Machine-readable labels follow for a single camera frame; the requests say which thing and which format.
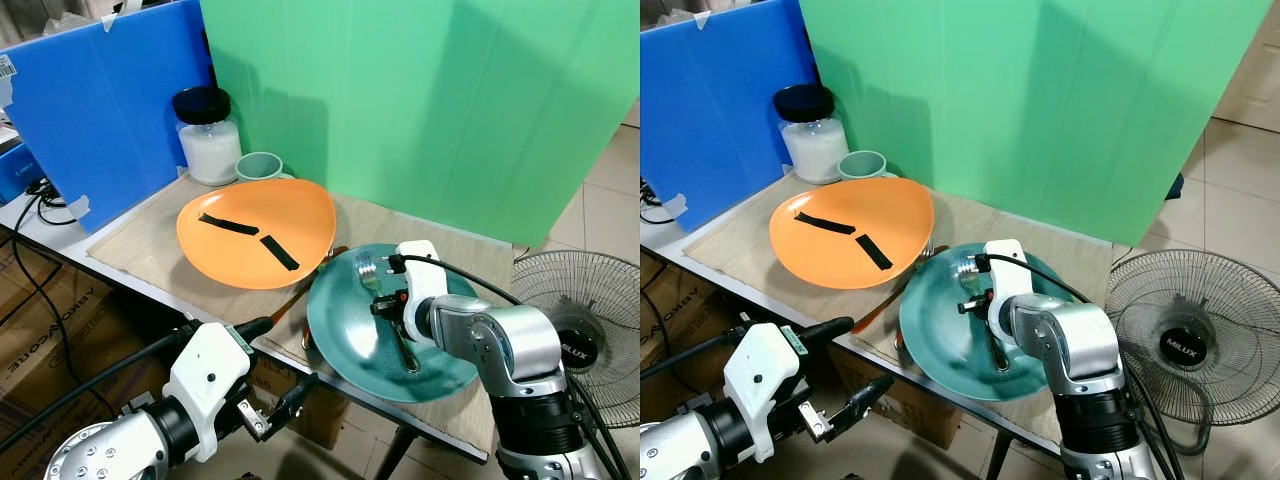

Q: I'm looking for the large printed cardboard box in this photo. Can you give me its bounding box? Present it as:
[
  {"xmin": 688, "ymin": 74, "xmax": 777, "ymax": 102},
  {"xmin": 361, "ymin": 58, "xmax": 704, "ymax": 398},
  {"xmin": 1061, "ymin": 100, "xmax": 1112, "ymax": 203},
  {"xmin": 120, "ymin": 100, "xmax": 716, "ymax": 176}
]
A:
[
  {"xmin": 0, "ymin": 238, "xmax": 193, "ymax": 443},
  {"xmin": 640, "ymin": 252, "xmax": 743, "ymax": 373}
]

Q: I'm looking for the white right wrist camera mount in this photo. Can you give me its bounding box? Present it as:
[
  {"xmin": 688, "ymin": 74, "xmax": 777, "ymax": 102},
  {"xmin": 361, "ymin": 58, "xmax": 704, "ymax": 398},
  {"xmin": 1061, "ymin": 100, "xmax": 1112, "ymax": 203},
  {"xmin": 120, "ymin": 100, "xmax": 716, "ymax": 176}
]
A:
[
  {"xmin": 396, "ymin": 239, "xmax": 452, "ymax": 342},
  {"xmin": 984, "ymin": 239, "xmax": 1038, "ymax": 338}
]

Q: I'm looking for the teal plate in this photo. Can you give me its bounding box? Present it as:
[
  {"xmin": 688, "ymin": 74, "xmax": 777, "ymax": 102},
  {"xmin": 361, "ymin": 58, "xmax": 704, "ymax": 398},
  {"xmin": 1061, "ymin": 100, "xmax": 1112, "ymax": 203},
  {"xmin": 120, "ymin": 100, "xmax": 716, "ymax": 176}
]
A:
[
  {"xmin": 897, "ymin": 242, "xmax": 1077, "ymax": 404},
  {"xmin": 305, "ymin": 242, "xmax": 493, "ymax": 405}
]

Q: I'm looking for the blue plastic case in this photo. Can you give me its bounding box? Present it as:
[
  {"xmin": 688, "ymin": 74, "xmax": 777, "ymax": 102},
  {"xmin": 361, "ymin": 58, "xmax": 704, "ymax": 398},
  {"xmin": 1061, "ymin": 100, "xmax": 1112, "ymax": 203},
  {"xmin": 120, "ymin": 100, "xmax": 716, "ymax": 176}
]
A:
[{"xmin": 0, "ymin": 142, "xmax": 47, "ymax": 203}]

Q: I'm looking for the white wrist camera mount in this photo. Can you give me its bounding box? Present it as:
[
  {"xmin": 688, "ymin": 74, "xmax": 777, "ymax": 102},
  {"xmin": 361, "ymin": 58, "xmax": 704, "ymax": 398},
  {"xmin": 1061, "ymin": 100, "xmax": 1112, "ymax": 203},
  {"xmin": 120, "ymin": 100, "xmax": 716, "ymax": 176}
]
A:
[
  {"xmin": 396, "ymin": 239, "xmax": 452, "ymax": 342},
  {"xmin": 162, "ymin": 321, "xmax": 254, "ymax": 464},
  {"xmin": 721, "ymin": 321, "xmax": 807, "ymax": 464},
  {"xmin": 984, "ymin": 239, "xmax": 1038, "ymax": 338}
]

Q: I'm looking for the beige woven placemat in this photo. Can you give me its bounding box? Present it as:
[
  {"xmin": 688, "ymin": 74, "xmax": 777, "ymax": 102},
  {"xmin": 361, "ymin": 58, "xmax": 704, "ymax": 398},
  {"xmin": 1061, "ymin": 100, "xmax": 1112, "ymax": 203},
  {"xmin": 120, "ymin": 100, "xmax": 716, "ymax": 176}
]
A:
[
  {"xmin": 682, "ymin": 170, "xmax": 1113, "ymax": 453},
  {"xmin": 84, "ymin": 170, "xmax": 523, "ymax": 463}
]

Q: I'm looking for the black table leg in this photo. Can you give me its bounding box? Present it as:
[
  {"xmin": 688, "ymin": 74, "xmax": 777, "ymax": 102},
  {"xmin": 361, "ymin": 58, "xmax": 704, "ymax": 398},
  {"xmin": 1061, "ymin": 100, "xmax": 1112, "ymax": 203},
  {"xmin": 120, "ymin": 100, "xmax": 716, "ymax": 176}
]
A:
[
  {"xmin": 983, "ymin": 428, "xmax": 1013, "ymax": 480},
  {"xmin": 374, "ymin": 424, "xmax": 422, "ymax": 480}
]

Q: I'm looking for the grey electric floor fan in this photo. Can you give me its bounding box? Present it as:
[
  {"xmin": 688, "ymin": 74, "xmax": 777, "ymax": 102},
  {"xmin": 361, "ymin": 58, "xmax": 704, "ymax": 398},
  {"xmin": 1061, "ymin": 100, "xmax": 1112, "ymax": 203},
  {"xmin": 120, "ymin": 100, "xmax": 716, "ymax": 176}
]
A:
[
  {"xmin": 511, "ymin": 249, "xmax": 641, "ymax": 430},
  {"xmin": 1104, "ymin": 249, "xmax": 1280, "ymax": 458}
]

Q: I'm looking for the blue corrugated plastic board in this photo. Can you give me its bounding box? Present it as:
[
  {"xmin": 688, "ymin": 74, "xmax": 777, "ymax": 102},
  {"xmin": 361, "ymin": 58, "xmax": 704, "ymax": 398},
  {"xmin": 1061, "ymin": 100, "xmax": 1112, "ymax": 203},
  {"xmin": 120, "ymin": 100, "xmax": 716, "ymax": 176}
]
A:
[
  {"xmin": 0, "ymin": 0, "xmax": 217, "ymax": 207},
  {"xmin": 640, "ymin": 0, "xmax": 823, "ymax": 233}
]

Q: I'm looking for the black power cable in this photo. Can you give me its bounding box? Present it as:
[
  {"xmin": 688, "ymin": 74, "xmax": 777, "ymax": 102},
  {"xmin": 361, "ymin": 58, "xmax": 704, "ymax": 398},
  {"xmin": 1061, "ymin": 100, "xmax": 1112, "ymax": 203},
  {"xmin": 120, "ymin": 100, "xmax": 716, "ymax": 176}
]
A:
[
  {"xmin": 640, "ymin": 178, "xmax": 683, "ymax": 227},
  {"xmin": 8, "ymin": 176, "xmax": 83, "ymax": 331}
]

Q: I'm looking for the small brown cardboard box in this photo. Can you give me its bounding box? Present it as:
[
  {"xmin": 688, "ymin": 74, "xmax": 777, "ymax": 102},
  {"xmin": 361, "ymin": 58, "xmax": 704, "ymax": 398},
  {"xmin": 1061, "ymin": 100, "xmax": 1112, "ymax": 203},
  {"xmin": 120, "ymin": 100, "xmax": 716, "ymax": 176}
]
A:
[
  {"xmin": 248, "ymin": 352, "xmax": 348, "ymax": 453},
  {"xmin": 834, "ymin": 348, "xmax": 943, "ymax": 453}
]

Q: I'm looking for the pale green mug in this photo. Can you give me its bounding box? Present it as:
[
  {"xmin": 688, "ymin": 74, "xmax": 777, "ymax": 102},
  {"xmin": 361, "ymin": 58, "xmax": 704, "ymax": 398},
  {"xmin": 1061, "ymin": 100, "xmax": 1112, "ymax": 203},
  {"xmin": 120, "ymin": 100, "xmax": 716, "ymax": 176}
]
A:
[
  {"xmin": 837, "ymin": 149, "xmax": 902, "ymax": 182},
  {"xmin": 235, "ymin": 151, "xmax": 297, "ymax": 184}
]

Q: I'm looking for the green corrugated plastic board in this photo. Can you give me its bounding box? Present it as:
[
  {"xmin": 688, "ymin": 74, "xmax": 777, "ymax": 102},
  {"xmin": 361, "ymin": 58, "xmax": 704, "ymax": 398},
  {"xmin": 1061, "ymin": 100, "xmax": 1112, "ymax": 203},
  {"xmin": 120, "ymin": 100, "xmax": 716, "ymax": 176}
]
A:
[
  {"xmin": 199, "ymin": 0, "xmax": 641, "ymax": 248},
  {"xmin": 797, "ymin": 0, "xmax": 1272, "ymax": 248}
]

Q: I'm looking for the silver metal fork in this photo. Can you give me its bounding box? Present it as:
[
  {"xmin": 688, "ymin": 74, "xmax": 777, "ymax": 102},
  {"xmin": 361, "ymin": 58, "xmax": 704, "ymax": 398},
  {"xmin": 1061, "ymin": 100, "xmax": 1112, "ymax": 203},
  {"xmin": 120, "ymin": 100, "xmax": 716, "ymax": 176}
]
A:
[{"xmin": 357, "ymin": 252, "xmax": 422, "ymax": 374}]

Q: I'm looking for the orange plate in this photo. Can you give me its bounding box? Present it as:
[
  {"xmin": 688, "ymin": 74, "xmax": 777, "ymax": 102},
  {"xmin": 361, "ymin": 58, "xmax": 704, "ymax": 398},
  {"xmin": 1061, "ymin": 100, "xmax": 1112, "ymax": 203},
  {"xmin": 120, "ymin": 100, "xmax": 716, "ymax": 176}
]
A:
[
  {"xmin": 176, "ymin": 178, "xmax": 338, "ymax": 292},
  {"xmin": 768, "ymin": 176, "xmax": 936, "ymax": 291}
]

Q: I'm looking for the orange handled utensil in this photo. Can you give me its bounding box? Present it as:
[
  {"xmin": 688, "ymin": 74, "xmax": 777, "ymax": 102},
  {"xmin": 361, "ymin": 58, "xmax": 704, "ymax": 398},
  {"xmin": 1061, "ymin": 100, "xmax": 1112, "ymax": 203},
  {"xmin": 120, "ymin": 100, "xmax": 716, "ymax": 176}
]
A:
[
  {"xmin": 853, "ymin": 238, "xmax": 937, "ymax": 334},
  {"xmin": 268, "ymin": 245, "xmax": 350, "ymax": 329}
]

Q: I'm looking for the long black tape strip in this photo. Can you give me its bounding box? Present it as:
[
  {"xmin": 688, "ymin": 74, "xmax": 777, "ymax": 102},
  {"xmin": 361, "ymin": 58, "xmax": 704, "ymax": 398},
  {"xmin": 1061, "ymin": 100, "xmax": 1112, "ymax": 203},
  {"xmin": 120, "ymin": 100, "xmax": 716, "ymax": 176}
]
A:
[
  {"xmin": 794, "ymin": 211, "xmax": 859, "ymax": 237},
  {"xmin": 197, "ymin": 212, "xmax": 264, "ymax": 240}
]

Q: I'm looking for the glass jar with black lid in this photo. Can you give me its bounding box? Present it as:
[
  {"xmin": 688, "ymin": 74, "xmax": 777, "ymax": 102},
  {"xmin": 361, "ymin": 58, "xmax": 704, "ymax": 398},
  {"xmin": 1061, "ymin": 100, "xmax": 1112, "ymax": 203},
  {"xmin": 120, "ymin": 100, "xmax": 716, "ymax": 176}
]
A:
[
  {"xmin": 774, "ymin": 83, "xmax": 852, "ymax": 186},
  {"xmin": 172, "ymin": 86, "xmax": 244, "ymax": 188}
]

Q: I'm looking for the short black tape strip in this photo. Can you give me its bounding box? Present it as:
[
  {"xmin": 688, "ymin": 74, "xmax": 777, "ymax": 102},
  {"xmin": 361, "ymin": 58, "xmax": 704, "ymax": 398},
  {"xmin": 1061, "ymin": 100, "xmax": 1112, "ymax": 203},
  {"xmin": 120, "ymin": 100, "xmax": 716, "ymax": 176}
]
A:
[
  {"xmin": 852, "ymin": 232, "xmax": 895, "ymax": 273},
  {"xmin": 257, "ymin": 233, "xmax": 300, "ymax": 273}
]

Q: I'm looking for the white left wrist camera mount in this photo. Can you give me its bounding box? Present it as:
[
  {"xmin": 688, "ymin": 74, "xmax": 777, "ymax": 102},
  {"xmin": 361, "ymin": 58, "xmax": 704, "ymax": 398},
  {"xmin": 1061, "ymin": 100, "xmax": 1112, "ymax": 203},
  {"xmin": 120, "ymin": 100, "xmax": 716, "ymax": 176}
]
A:
[
  {"xmin": 721, "ymin": 321, "xmax": 807, "ymax": 464},
  {"xmin": 162, "ymin": 321, "xmax": 254, "ymax": 464}
]

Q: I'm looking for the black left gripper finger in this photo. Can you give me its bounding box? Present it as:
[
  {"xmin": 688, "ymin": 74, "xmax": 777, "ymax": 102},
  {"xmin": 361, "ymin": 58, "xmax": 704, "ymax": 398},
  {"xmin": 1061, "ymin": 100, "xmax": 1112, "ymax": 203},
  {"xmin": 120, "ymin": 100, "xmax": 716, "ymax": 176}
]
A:
[
  {"xmin": 832, "ymin": 374, "xmax": 897, "ymax": 434},
  {"xmin": 800, "ymin": 315, "xmax": 857, "ymax": 348},
  {"xmin": 232, "ymin": 316, "xmax": 277, "ymax": 347},
  {"xmin": 262, "ymin": 371, "xmax": 320, "ymax": 430}
]

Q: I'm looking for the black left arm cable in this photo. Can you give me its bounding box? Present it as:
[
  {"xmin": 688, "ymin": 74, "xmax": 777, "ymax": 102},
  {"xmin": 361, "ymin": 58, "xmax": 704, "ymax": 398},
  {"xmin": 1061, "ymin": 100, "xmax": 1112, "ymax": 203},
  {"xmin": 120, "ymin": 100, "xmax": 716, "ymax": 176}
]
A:
[
  {"xmin": 0, "ymin": 324, "xmax": 197, "ymax": 457},
  {"xmin": 640, "ymin": 329, "xmax": 747, "ymax": 383}
]

